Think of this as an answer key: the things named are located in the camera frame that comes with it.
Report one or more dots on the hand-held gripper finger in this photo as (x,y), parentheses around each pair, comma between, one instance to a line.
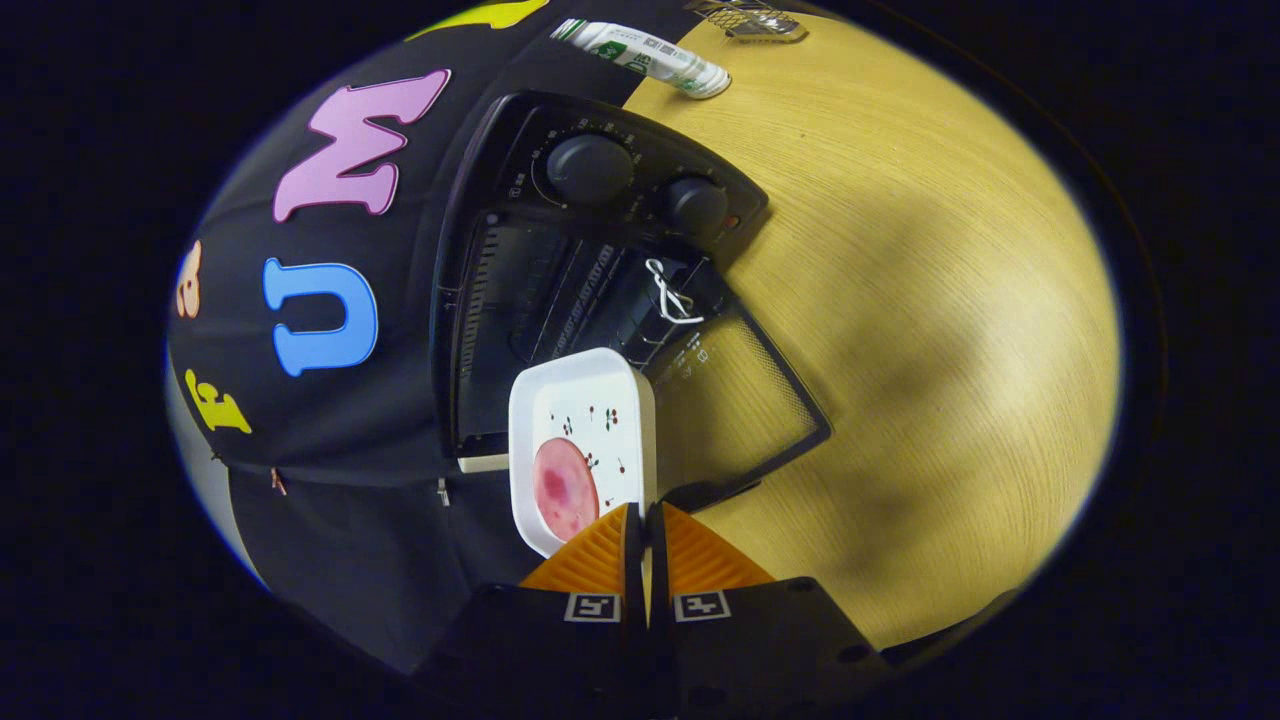
(636,570)
(658,570)

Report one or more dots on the pink ham slice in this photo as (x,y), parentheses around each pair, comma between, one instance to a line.
(565,485)

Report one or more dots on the white square plate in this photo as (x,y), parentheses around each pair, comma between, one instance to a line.
(590,385)

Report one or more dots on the black toaster oven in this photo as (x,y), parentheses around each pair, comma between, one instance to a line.
(600,170)

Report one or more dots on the black backdrop cloth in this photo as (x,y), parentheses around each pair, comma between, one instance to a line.
(350,540)

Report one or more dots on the pink clothes peg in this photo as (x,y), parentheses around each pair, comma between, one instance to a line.
(278,482)

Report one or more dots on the white bottle green label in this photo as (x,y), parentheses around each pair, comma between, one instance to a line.
(640,55)

